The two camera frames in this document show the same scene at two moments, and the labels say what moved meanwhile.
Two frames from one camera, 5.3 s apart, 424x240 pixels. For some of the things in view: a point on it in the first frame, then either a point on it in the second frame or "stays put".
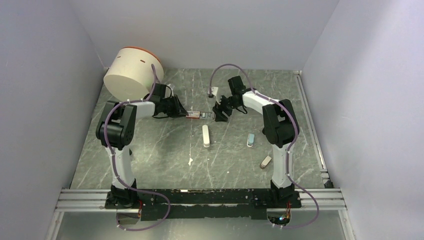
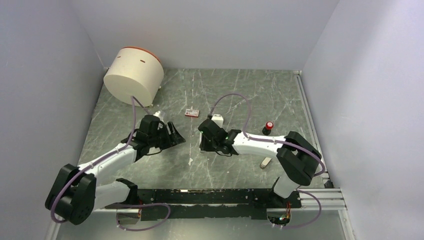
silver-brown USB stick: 265,162 stays put
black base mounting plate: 161,204 stays put
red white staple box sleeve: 193,115 stays put
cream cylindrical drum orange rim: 129,76 stays put
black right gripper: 217,110 to 204,146
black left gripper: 178,110 to 178,138
